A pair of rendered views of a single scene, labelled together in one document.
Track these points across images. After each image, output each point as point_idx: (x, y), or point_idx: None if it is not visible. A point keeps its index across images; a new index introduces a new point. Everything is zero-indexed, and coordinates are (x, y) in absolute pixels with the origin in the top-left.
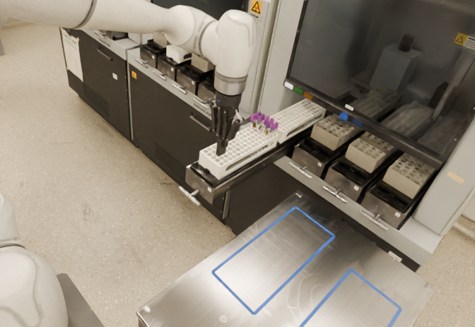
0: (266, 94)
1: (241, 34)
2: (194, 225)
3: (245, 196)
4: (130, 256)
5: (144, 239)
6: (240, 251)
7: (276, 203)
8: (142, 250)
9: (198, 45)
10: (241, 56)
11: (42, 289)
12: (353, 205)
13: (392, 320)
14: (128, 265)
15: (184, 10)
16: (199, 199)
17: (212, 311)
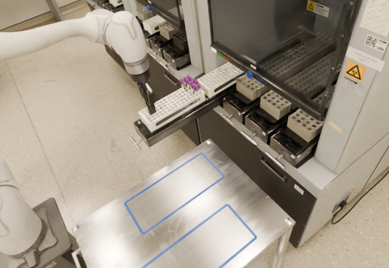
0: (205, 55)
1: (121, 32)
2: (184, 153)
3: (208, 134)
4: (138, 176)
5: (148, 164)
6: (148, 188)
7: (224, 141)
8: (146, 172)
9: (106, 40)
10: (128, 47)
11: (4, 215)
12: (265, 147)
13: (245, 246)
14: (136, 182)
15: (90, 17)
16: (186, 134)
17: (116, 230)
